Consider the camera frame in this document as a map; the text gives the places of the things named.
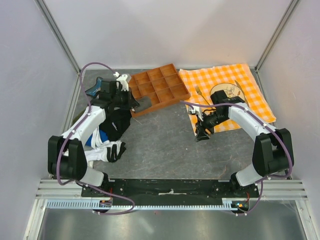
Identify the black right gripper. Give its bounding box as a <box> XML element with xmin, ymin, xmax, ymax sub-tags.
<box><xmin>195</xmin><ymin>110</ymin><xmax>228</xmax><ymax>142</ymax></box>

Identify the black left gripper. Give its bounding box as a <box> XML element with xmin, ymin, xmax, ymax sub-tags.
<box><xmin>111</xmin><ymin>87</ymin><xmax>139</xmax><ymax>111</ymax></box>

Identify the olive grey underwear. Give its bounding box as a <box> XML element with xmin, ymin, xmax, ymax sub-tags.
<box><xmin>132</xmin><ymin>96</ymin><xmax>152</xmax><ymax>113</ymax></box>

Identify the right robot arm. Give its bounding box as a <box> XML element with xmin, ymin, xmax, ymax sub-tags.
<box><xmin>188</xmin><ymin>90</ymin><xmax>294</xmax><ymax>197</ymax></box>

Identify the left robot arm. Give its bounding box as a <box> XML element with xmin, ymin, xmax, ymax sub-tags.
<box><xmin>47</xmin><ymin>74</ymin><xmax>139</xmax><ymax>197</ymax></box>

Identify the wooden compartment tray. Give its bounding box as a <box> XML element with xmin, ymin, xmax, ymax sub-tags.
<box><xmin>128</xmin><ymin>63</ymin><xmax>191</xmax><ymax>118</ymax></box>

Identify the blue star shaped dish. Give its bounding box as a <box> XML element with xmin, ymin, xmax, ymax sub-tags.
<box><xmin>85</xmin><ymin>77</ymin><xmax>103</xmax><ymax>98</ymax></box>

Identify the gold fork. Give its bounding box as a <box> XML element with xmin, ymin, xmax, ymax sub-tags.
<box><xmin>194</xmin><ymin>85</ymin><xmax>210</xmax><ymax>105</ymax></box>

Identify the yellow checkered cloth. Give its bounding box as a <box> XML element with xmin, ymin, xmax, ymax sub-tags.
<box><xmin>178</xmin><ymin>63</ymin><xmax>276</xmax><ymax>123</ymax></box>

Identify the dark green garment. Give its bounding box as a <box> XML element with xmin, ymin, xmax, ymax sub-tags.
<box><xmin>72</xmin><ymin>110</ymin><xmax>85</xmax><ymax>125</ymax></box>

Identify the blue white garment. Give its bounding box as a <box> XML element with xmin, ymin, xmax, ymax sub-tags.
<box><xmin>85</xmin><ymin>128</ymin><xmax>110</xmax><ymax>149</ymax></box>

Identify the bird pattern ceramic plate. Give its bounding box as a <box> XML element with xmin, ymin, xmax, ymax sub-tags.
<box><xmin>210</xmin><ymin>83</ymin><xmax>239</xmax><ymax>98</ymax></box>

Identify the white black striped garment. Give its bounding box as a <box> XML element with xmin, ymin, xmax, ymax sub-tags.
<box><xmin>84</xmin><ymin>140</ymin><xmax>127</xmax><ymax>168</ymax></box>

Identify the gold knife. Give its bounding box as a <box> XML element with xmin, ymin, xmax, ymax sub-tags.
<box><xmin>235</xmin><ymin>81</ymin><xmax>246</xmax><ymax>101</ymax></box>

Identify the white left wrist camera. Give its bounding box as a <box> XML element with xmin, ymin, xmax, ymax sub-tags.
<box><xmin>113</xmin><ymin>72</ymin><xmax>132</xmax><ymax>92</ymax></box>

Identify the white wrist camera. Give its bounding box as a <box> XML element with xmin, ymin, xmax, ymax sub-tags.
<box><xmin>188</xmin><ymin>105</ymin><xmax>201</xmax><ymax>116</ymax></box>
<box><xmin>113</xmin><ymin>72</ymin><xmax>132</xmax><ymax>92</ymax></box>

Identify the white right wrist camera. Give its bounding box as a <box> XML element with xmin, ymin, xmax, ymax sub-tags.
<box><xmin>188</xmin><ymin>105</ymin><xmax>201</xmax><ymax>116</ymax></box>

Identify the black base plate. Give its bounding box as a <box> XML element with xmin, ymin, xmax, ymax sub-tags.
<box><xmin>81</xmin><ymin>174</ymin><xmax>260</xmax><ymax>206</ymax></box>

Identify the slotted cable duct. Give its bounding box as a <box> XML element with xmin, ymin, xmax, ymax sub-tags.
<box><xmin>46</xmin><ymin>199</ymin><xmax>245</xmax><ymax>211</ymax></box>

